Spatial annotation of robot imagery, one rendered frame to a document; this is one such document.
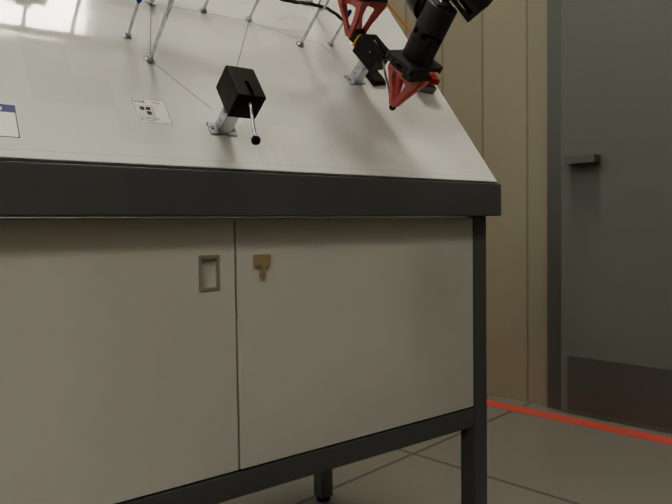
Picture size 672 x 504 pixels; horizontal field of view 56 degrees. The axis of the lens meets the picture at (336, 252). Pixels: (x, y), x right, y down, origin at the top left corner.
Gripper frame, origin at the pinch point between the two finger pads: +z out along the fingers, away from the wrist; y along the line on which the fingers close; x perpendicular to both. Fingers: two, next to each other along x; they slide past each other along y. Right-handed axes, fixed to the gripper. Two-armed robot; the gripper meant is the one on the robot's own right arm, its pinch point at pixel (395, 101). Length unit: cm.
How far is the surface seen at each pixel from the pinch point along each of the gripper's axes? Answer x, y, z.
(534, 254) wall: 6, -149, 87
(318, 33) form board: -24.3, -0.4, -0.3
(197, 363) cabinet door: 21, 51, 28
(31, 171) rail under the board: 0, 68, 4
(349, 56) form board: -17.5, -4.1, 1.0
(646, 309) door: 53, -140, 68
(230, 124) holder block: -1.1, 37.9, 1.5
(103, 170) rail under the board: 2, 60, 4
